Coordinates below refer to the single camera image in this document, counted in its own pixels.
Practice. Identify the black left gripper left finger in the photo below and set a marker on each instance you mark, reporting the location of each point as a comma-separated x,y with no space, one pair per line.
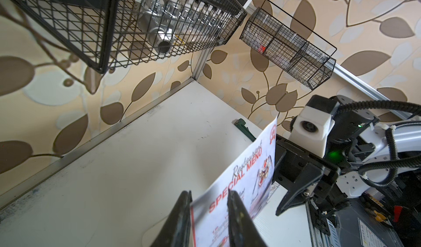
176,229

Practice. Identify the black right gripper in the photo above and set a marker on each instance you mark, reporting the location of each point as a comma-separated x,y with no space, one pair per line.
302,174

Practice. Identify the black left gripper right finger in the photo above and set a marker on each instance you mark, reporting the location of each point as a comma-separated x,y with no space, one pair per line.
242,231

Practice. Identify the pink special menu sheet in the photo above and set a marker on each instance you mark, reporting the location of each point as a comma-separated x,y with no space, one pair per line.
250,175

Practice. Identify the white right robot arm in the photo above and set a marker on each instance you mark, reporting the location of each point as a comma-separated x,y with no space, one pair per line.
337,146

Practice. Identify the green T-shaped tool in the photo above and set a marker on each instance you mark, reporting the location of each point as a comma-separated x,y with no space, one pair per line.
241,125

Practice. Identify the red object in basket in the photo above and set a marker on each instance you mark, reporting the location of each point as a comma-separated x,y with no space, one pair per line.
261,49

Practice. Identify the black wire basket right wall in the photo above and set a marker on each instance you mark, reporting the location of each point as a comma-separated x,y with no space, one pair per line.
291,42

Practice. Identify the black wire basket wall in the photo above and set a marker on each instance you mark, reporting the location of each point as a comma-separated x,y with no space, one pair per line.
291,42
128,32

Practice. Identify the black wire basket back wall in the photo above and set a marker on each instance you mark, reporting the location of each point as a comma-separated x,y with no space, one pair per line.
128,32

